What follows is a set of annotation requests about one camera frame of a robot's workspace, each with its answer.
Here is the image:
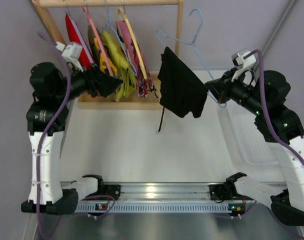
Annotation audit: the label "light blue wire hanger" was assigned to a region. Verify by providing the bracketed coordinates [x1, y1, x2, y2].
[103, 0, 137, 76]
[155, 8, 228, 109]

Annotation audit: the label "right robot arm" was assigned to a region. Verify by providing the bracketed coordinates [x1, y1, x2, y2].
[204, 70, 304, 227]

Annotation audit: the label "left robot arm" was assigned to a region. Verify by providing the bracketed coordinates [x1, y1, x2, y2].
[20, 62, 123, 216]

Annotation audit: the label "lime green trousers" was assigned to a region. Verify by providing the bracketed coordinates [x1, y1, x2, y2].
[103, 31, 137, 102]

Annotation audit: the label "pink hanger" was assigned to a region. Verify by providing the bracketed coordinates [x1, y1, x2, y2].
[82, 0, 113, 76]

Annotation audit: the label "camouflage yellow green trousers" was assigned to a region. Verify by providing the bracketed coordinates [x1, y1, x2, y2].
[87, 25, 118, 77]

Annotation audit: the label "pink black patterned trousers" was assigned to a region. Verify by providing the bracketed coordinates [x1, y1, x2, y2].
[115, 20, 157, 98]

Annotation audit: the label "white lavender hanger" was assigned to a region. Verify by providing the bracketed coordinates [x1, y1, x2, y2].
[62, 0, 96, 65]

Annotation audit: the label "cream wooden hanger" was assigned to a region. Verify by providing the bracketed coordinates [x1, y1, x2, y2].
[117, 0, 147, 80]

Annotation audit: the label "wooden clothes rack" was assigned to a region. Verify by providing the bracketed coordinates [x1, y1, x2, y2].
[31, 0, 184, 110]

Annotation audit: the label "white plastic basket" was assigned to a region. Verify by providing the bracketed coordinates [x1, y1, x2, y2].
[217, 101, 278, 167]

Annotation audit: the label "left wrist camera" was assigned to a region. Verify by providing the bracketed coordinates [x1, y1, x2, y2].
[55, 41, 84, 72]

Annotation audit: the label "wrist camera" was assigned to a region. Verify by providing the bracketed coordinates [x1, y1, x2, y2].
[55, 41, 84, 72]
[231, 48, 257, 82]

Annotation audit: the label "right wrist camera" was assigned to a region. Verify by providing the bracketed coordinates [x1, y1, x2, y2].
[231, 48, 257, 82]

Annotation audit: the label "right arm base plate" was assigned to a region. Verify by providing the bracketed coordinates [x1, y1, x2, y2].
[209, 183, 231, 203]

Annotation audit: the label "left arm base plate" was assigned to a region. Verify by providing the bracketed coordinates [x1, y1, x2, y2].
[103, 184, 122, 201]

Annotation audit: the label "aluminium mounting rail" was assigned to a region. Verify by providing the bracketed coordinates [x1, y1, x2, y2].
[86, 182, 242, 203]

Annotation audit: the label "slotted cable duct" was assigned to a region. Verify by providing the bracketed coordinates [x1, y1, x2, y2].
[75, 202, 245, 214]

